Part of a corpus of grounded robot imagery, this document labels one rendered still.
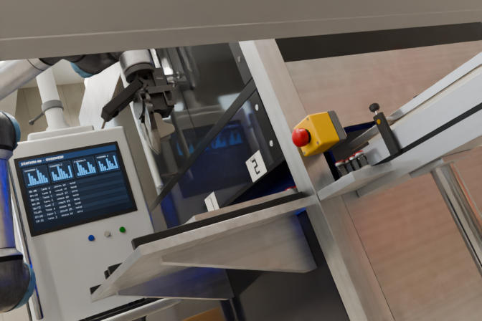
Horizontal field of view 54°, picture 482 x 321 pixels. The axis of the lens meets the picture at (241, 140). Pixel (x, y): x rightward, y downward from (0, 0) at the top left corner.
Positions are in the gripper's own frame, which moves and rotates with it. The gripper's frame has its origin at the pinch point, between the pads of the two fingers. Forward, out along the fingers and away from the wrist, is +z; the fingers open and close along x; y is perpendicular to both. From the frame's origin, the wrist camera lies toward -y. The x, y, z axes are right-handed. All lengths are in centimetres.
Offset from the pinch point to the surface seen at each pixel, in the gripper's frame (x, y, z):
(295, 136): -18.5, 24.0, 9.7
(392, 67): -12, 68, -6
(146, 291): 47, 2, 26
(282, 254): -2.5, 20.0, 31.1
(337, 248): -12.3, 27.6, 34.0
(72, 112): 889, 168, -436
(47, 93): 95, -4, -67
